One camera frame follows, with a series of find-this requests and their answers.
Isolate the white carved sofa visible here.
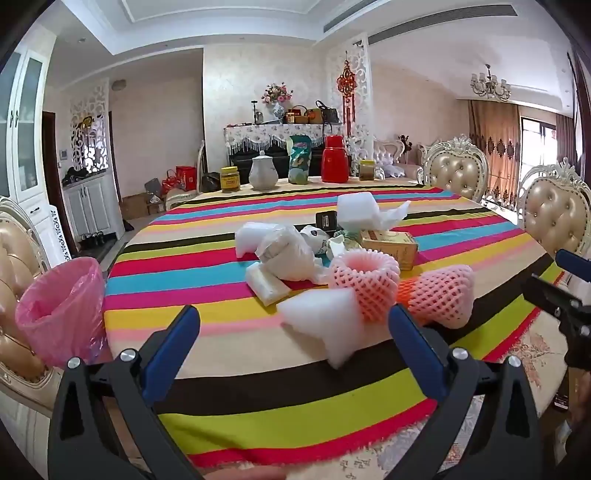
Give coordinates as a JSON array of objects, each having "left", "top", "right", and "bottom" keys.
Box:
[{"left": 372, "top": 137, "right": 423, "bottom": 181}]

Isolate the striped colourful tablecloth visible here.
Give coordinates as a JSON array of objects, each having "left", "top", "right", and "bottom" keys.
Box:
[{"left": 102, "top": 178, "right": 566, "bottom": 464}]

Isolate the white patterned folding panel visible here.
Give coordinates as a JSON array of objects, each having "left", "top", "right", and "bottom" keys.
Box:
[{"left": 48, "top": 207, "right": 71, "bottom": 260}]

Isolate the white lattice screen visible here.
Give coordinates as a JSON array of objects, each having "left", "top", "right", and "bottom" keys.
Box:
[
  {"left": 70, "top": 78, "right": 112, "bottom": 174},
  {"left": 325, "top": 39, "right": 370, "bottom": 139}
]

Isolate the white plastic bag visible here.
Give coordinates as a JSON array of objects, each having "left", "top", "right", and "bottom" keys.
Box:
[{"left": 256, "top": 225, "right": 326, "bottom": 284}]

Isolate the small black box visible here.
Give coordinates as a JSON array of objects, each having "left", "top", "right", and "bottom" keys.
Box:
[{"left": 316, "top": 211, "right": 341, "bottom": 234}]

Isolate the white foam sheet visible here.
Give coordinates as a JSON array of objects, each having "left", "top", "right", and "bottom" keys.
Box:
[{"left": 235, "top": 222, "right": 282, "bottom": 259}]

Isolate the red knot hanging ornament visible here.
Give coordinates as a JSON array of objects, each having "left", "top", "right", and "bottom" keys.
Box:
[{"left": 336, "top": 52, "right": 357, "bottom": 126}]

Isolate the white carved side chair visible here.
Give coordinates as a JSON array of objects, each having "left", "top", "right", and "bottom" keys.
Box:
[{"left": 165, "top": 141, "right": 207, "bottom": 210}]

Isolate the dark framed window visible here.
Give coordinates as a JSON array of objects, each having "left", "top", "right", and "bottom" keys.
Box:
[{"left": 521, "top": 115, "right": 557, "bottom": 167}]

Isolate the pink foam net sleeve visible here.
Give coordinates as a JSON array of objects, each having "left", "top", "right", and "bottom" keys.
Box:
[
  {"left": 406, "top": 264, "right": 476, "bottom": 329},
  {"left": 327, "top": 250, "right": 401, "bottom": 324}
]

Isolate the white chandelier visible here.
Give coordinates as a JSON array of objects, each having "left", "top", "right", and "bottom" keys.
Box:
[{"left": 470, "top": 64, "right": 512, "bottom": 102}]

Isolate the floral lace piano cover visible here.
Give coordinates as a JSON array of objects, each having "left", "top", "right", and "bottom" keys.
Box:
[{"left": 224, "top": 122, "right": 345, "bottom": 155}]

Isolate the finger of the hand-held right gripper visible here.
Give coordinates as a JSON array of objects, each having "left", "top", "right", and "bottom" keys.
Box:
[
  {"left": 555, "top": 249, "right": 591, "bottom": 278},
  {"left": 523, "top": 275, "right": 585, "bottom": 324}
]

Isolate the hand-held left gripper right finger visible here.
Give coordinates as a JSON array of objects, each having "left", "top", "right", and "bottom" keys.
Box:
[{"left": 383, "top": 304, "right": 543, "bottom": 480}]

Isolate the large red gift bag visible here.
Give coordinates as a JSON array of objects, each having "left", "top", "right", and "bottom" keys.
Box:
[{"left": 175, "top": 165, "right": 199, "bottom": 191}]

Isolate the large cardboard box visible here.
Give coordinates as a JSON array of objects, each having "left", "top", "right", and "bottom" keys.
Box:
[{"left": 121, "top": 194, "right": 151, "bottom": 220}]

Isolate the carved tufted dining chair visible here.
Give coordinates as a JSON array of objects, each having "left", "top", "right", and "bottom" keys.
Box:
[
  {"left": 422, "top": 135, "right": 489, "bottom": 202},
  {"left": 0, "top": 196, "right": 68, "bottom": 411},
  {"left": 517, "top": 158, "right": 591, "bottom": 261}
]

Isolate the brown patterned curtain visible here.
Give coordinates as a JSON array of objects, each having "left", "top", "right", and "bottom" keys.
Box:
[{"left": 468, "top": 99, "right": 522, "bottom": 190}]

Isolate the white foam block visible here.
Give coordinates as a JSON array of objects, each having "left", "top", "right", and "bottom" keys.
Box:
[{"left": 337, "top": 193, "right": 380, "bottom": 230}]

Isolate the long ceiling air vent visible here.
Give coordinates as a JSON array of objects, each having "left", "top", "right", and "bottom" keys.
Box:
[{"left": 323, "top": 4, "right": 515, "bottom": 33}]

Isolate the white shoe cabinet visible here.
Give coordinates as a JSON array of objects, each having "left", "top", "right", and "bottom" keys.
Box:
[{"left": 62, "top": 173, "right": 125, "bottom": 243}]

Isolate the red thermos jug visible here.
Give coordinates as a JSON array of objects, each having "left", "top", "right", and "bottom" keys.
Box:
[{"left": 321, "top": 135, "right": 351, "bottom": 182}]

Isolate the white ceramic teapot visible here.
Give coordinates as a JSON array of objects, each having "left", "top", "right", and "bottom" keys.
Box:
[{"left": 249, "top": 151, "right": 279, "bottom": 190}]

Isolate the green floral bag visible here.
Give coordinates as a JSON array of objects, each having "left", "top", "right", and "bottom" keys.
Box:
[{"left": 287, "top": 134, "right": 313, "bottom": 184}]

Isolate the black cloth pile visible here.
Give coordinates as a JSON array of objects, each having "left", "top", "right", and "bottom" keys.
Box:
[{"left": 62, "top": 165, "right": 101, "bottom": 186}]

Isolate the tall white glass cabinet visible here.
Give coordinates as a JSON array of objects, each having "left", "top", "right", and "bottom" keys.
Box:
[{"left": 0, "top": 46, "right": 72, "bottom": 278}]

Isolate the flat white foam pad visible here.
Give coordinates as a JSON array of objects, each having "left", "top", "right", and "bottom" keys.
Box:
[{"left": 245, "top": 262, "right": 289, "bottom": 306}]

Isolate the black upright piano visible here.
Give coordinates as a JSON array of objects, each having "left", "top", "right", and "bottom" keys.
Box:
[{"left": 228, "top": 148, "right": 324, "bottom": 178}]

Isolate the beige printed medicine box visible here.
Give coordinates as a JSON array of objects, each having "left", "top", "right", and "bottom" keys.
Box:
[{"left": 359, "top": 229, "right": 419, "bottom": 271}]

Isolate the pink lined trash bin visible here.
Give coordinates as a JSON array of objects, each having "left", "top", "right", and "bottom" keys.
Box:
[{"left": 15, "top": 257, "right": 109, "bottom": 370}]

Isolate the white tissue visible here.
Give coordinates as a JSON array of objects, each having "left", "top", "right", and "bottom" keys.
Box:
[{"left": 369, "top": 200, "right": 411, "bottom": 232}]

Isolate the orange foam net sleeve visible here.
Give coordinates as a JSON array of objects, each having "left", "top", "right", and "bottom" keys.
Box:
[{"left": 396, "top": 277, "right": 422, "bottom": 306}]

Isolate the white foam wedge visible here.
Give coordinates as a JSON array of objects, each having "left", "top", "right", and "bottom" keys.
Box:
[{"left": 276, "top": 286, "right": 366, "bottom": 370}]

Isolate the crumpled white black wrapper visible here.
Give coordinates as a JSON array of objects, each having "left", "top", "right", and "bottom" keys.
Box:
[{"left": 298, "top": 225, "right": 331, "bottom": 256}]

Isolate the beige floral table cover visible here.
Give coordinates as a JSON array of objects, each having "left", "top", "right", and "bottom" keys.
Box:
[{"left": 323, "top": 272, "right": 571, "bottom": 480}]

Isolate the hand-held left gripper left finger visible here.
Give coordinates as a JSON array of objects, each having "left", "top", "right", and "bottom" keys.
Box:
[{"left": 48, "top": 305, "right": 204, "bottom": 480}]

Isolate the blue white vase with flowers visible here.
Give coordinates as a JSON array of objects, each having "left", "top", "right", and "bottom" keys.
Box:
[{"left": 262, "top": 83, "right": 294, "bottom": 124}]

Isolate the dark wooden door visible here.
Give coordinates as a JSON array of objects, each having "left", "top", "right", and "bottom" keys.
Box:
[{"left": 41, "top": 111, "right": 77, "bottom": 227}]

